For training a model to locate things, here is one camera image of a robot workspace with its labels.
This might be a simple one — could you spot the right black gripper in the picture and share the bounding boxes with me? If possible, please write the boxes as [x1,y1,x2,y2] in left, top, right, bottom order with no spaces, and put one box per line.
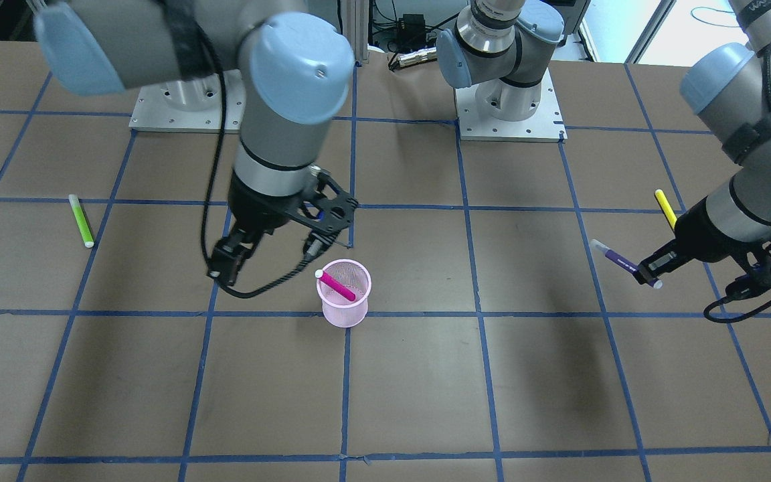
[206,171,359,287]

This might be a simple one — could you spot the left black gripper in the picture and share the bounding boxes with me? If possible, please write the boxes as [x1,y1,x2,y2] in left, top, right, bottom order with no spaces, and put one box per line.
[633,197,771,300]

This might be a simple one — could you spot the pink pen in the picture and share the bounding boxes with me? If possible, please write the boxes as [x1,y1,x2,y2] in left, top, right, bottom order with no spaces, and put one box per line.
[315,269,356,303]

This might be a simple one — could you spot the purple pen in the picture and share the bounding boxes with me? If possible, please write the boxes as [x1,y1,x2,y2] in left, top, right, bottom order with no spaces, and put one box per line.
[588,238,663,289]

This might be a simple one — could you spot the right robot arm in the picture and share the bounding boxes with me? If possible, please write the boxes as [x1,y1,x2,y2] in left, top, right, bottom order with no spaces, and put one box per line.
[33,1,358,299]

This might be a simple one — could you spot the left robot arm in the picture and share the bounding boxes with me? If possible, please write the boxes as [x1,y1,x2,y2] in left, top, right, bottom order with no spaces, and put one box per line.
[436,1,771,300]

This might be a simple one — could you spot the pink mesh cup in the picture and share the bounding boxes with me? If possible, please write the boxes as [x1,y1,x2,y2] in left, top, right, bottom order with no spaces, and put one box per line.
[315,259,372,327]

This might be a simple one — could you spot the yellow pen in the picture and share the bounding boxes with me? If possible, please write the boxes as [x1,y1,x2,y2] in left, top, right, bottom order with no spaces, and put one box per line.
[653,189,677,231]

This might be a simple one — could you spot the green pen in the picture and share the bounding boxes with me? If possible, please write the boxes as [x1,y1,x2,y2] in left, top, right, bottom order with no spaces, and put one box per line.
[68,194,95,249]

